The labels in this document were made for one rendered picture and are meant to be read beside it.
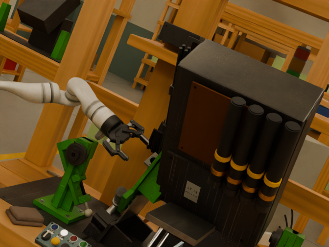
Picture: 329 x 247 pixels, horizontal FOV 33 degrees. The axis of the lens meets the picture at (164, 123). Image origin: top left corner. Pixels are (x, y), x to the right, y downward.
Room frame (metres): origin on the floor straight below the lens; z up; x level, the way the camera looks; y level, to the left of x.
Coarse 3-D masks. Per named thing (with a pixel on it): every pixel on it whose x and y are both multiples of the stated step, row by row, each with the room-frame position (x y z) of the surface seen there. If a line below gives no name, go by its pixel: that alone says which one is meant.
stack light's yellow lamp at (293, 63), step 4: (292, 60) 2.00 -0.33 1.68; (296, 60) 1.99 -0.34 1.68; (300, 60) 1.99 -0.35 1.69; (292, 64) 1.99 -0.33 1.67; (296, 64) 1.98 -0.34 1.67; (300, 64) 1.98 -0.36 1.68; (304, 64) 1.99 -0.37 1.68; (288, 68) 2.00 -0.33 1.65; (292, 68) 1.99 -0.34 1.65; (296, 68) 1.98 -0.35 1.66; (300, 68) 1.99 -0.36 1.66; (296, 72) 1.98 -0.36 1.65; (300, 72) 1.99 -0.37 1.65
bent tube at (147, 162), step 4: (152, 156) 1.78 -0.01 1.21; (156, 156) 1.78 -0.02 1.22; (148, 160) 1.77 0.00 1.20; (152, 160) 1.80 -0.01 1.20; (148, 164) 1.76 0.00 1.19; (108, 208) 1.76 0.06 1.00; (112, 208) 1.75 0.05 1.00; (116, 208) 1.76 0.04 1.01; (108, 212) 1.74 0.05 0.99; (112, 212) 1.75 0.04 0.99; (116, 212) 1.76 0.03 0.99
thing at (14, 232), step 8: (0, 200) 1.69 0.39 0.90; (0, 208) 1.64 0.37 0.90; (8, 208) 1.66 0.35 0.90; (0, 216) 1.59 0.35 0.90; (0, 224) 1.55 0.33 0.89; (8, 224) 1.56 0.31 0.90; (16, 224) 1.58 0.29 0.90; (0, 232) 1.54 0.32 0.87; (8, 232) 1.54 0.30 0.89; (16, 232) 1.53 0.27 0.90; (24, 232) 1.55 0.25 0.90; (32, 232) 1.57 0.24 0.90; (40, 232) 1.59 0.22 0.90; (0, 240) 1.54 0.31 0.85; (8, 240) 1.53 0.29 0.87; (16, 240) 1.53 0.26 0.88; (24, 240) 1.52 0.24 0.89; (32, 240) 1.52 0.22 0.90
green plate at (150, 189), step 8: (160, 152) 1.67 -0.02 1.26; (152, 168) 1.68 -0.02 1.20; (144, 176) 1.68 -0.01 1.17; (152, 176) 1.68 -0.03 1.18; (136, 184) 1.68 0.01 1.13; (144, 184) 1.69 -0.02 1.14; (152, 184) 1.68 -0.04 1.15; (136, 192) 1.72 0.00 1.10; (144, 192) 1.69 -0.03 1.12; (152, 192) 1.68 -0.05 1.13; (160, 192) 1.67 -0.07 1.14; (152, 200) 1.67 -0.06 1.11
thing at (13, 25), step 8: (24, 0) 6.69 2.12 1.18; (16, 8) 6.70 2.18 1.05; (16, 16) 6.69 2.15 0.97; (8, 24) 6.72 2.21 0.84; (16, 24) 6.69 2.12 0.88; (0, 56) 6.69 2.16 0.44; (0, 64) 6.68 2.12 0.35; (8, 64) 6.99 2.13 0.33; (16, 64) 7.12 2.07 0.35; (0, 72) 6.72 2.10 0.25; (8, 72) 6.87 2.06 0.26; (16, 72) 7.07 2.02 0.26; (16, 80) 7.09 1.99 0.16
